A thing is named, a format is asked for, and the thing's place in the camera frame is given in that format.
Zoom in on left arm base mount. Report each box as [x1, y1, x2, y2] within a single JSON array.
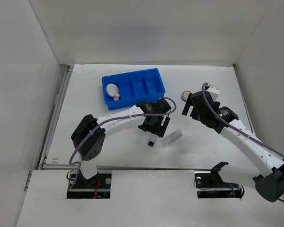
[[66, 170, 112, 199]]

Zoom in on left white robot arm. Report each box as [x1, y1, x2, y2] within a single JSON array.
[[69, 97, 177, 188]]

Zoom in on beige makeup sponge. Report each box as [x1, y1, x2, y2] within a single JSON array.
[[113, 93, 120, 101]]

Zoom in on clear plastic bottle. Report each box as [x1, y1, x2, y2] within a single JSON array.
[[161, 130, 183, 148]]

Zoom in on blue plastic organizer tray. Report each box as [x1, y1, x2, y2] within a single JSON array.
[[102, 68, 166, 110]]

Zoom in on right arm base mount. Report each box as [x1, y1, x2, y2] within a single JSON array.
[[193, 162, 245, 199]]

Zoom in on round beige powder puff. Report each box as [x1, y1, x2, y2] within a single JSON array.
[[106, 83, 120, 97]]

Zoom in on round compact case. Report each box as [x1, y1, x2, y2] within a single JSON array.
[[182, 91, 191, 102]]

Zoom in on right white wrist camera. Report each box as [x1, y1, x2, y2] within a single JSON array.
[[206, 84, 220, 102]]

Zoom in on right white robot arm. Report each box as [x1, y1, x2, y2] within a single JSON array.
[[182, 90, 284, 202]]

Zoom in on clear tube black cap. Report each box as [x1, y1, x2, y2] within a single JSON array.
[[147, 135, 158, 148]]

